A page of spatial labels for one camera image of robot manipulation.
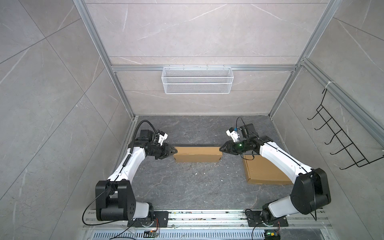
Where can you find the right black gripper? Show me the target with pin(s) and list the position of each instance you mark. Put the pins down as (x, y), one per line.
(230, 147)

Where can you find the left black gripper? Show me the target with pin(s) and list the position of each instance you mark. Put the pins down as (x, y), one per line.
(166, 151)

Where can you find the cardboard box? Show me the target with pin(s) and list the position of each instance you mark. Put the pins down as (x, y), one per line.
(198, 155)
(260, 171)

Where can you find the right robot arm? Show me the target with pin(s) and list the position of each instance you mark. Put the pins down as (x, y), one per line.
(311, 187)

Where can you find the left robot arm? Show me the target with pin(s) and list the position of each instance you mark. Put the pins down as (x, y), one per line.
(115, 199)

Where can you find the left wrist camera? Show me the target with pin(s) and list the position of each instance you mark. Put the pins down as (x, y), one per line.
(161, 137)

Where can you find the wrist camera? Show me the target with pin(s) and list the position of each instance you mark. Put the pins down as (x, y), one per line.
(161, 137)
(232, 132)

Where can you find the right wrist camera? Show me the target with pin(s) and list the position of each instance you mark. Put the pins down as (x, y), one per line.
(232, 132)

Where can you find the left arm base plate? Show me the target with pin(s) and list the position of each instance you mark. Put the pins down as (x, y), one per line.
(156, 219)

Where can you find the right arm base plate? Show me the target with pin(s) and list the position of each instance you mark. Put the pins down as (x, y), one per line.
(264, 219)

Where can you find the white wire mesh basket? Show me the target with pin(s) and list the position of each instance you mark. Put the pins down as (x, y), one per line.
(197, 80)

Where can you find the aluminium mounting rail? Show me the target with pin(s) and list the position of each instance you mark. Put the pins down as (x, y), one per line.
(236, 218)

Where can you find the black wire hook rack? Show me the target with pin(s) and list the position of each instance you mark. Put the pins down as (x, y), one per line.
(340, 136)

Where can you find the aluminium frame profile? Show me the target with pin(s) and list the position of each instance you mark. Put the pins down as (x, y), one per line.
(358, 112)

